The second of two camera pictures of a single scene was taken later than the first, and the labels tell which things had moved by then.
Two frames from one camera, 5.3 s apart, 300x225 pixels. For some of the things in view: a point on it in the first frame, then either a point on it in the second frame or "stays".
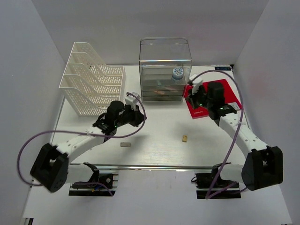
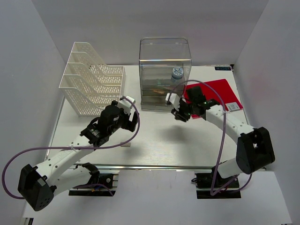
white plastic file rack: [89, 86] stays
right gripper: [192, 97] -> [178, 114]
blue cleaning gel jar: [177, 73] stays
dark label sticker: [222, 68] stays
